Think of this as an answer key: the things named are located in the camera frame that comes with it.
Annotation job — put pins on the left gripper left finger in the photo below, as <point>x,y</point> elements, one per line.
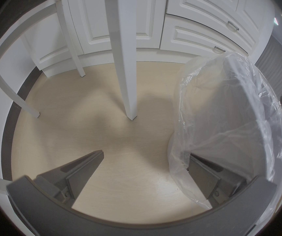
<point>82,176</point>

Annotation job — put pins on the clear plastic bag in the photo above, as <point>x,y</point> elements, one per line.
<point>180,156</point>

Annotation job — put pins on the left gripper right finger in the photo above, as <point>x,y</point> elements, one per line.
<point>209,181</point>

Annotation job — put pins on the white trash bin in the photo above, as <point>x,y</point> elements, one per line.
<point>224,119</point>

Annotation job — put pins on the white wardrobe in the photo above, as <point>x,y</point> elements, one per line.
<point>200,8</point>

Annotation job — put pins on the white chair dark grey cushions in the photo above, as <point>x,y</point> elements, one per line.
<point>123,45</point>

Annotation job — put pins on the ceiling light panel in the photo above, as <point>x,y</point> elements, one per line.
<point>275,21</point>

